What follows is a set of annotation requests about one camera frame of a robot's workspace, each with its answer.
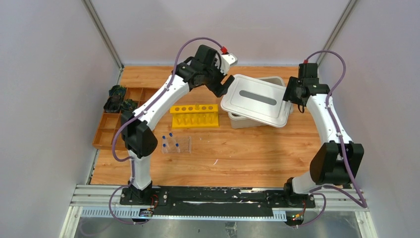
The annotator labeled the white plastic bin lid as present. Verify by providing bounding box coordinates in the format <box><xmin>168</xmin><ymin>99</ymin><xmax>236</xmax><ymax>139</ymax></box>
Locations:
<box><xmin>220</xmin><ymin>73</ymin><xmax>293</xmax><ymax>128</ymax></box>

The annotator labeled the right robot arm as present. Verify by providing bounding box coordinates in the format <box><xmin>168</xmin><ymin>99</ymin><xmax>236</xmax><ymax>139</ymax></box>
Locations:
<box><xmin>283</xmin><ymin>60</ymin><xmax>364</xmax><ymax>207</ymax></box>

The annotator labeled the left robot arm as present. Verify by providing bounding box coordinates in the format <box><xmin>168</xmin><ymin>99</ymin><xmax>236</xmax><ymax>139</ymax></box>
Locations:
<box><xmin>119</xmin><ymin>45</ymin><xmax>238</xmax><ymax>205</ymax></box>

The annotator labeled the beige plastic bin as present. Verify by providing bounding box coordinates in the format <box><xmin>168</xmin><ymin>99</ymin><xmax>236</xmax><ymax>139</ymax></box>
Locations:
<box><xmin>227</xmin><ymin>76</ymin><xmax>294</xmax><ymax>130</ymax></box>

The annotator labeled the yellow test tube rack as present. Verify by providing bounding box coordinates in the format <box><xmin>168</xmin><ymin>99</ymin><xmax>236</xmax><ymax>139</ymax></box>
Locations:
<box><xmin>169</xmin><ymin>104</ymin><xmax>219</xmax><ymax>129</ymax></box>

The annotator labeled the clear well plate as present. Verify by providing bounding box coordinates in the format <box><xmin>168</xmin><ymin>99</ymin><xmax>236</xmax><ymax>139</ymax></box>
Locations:
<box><xmin>166</xmin><ymin>136</ymin><xmax>192</xmax><ymax>154</ymax></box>

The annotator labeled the wooden compartment tray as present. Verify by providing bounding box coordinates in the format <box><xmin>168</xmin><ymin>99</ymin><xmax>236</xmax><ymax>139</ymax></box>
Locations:
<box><xmin>92</xmin><ymin>85</ymin><xmax>158</xmax><ymax>150</ymax></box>

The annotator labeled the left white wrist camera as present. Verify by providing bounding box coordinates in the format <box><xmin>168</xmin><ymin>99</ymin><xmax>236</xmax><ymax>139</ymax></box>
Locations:
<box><xmin>220</xmin><ymin>54</ymin><xmax>238</xmax><ymax>75</ymax></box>

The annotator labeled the green coiled cable bundle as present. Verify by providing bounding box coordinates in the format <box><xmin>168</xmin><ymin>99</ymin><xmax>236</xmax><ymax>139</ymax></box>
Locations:
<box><xmin>104</xmin><ymin>84</ymin><xmax>139</xmax><ymax>115</ymax></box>

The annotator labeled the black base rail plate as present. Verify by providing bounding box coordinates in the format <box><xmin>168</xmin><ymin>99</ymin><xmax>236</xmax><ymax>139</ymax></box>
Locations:
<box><xmin>119</xmin><ymin>186</ymin><xmax>315</xmax><ymax>219</ymax></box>

